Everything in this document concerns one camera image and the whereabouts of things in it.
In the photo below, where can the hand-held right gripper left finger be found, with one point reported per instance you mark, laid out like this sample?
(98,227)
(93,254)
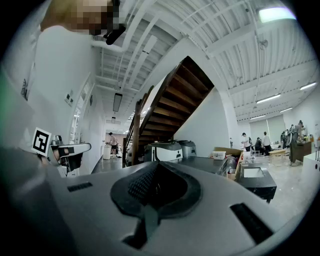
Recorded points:
(87,212)

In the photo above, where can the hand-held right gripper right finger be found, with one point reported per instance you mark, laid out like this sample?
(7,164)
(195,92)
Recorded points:
(212,225)

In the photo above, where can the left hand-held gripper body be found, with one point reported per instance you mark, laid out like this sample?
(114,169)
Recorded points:
(41,140)

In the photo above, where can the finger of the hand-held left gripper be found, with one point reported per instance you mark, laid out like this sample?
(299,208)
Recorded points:
(75,147)

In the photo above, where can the grey washing machine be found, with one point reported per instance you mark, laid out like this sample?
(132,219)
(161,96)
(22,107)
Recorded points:
(200,163)

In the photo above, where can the white door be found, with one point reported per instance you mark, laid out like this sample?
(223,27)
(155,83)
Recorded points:
(96,130)

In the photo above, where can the white trash can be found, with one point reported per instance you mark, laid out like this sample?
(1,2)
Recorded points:
(106,153)

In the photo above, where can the person's white shirt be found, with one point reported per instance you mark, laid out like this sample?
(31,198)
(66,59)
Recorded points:
(15,112)

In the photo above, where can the small black pendant light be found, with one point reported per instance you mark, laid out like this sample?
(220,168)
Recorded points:
(113,120)

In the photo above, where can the dark blue door sign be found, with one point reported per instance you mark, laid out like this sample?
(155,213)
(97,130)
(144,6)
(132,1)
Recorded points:
(91,99)

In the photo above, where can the black low table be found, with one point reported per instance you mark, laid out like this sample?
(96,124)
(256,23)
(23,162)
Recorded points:
(257,185)

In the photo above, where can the clear plastic bag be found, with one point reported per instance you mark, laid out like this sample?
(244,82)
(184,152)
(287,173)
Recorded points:
(227,165)

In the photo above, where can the long black pendant light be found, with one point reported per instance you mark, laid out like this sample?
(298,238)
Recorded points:
(117,102)

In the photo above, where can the brown cardboard box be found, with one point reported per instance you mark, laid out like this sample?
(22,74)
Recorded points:
(237,160)

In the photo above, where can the white plastic container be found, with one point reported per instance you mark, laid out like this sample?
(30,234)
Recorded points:
(219,155)

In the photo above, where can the low wooden table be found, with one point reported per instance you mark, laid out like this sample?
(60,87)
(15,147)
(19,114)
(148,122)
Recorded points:
(277,152)

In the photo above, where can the grey roller blind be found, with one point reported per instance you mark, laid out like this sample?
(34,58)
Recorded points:
(258,128)
(276,125)

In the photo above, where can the white cabinet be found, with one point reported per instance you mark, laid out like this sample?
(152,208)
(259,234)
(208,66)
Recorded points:
(310,165)

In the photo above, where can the dark wooden staircase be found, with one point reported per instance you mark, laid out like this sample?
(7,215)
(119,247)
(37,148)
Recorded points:
(180,100)

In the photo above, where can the white ceiling tube light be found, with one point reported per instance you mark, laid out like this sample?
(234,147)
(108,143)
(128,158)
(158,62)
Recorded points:
(268,98)
(257,117)
(308,86)
(286,110)

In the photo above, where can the wooden counter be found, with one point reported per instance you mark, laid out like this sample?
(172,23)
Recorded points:
(306,150)

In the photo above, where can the person's head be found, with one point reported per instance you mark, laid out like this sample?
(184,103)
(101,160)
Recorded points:
(75,15)

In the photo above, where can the bright ceiling panel light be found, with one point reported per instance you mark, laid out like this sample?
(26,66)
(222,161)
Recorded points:
(276,14)

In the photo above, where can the white wall control panel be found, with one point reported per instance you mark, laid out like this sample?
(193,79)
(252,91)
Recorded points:
(68,96)
(71,101)

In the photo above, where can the black head-mounted camera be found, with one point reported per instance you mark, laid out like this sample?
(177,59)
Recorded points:
(113,35)

